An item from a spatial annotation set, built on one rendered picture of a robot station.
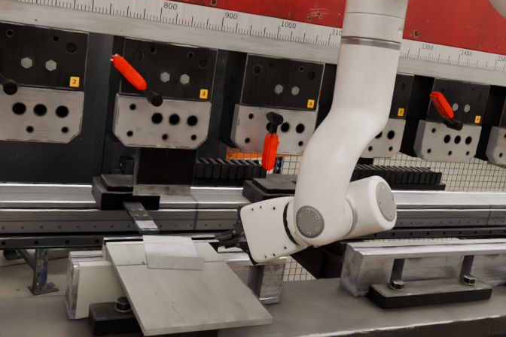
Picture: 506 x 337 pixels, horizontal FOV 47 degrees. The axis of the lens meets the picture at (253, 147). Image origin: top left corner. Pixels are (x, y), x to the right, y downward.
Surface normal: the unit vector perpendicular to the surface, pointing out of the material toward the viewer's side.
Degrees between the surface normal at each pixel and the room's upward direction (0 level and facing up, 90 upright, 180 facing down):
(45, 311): 0
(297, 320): 0
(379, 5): 87
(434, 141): 90
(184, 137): 90
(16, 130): 90
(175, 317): 0
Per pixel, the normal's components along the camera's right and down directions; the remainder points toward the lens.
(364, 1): -0.49, 0.07
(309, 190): -0.65, -0.02
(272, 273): 0.41, 0.25
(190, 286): 0.15, -0.97
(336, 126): -0.31, -0.70
